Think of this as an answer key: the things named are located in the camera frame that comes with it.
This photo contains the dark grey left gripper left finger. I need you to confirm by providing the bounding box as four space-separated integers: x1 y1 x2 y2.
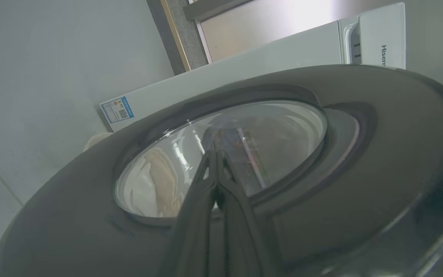
156 149 218 277

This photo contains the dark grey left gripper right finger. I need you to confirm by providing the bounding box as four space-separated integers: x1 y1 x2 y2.
217 151 283 277

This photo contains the dark grey washing machine door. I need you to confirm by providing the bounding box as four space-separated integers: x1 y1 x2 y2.
0 64 443 277

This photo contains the white washing machine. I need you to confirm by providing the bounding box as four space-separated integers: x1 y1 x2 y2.
99 2 406 133

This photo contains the blue energy label sticker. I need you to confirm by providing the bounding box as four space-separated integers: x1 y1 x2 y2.
100 96 134 124

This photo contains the grey wooden door frame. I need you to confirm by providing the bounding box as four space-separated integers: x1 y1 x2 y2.
147 0 253 75

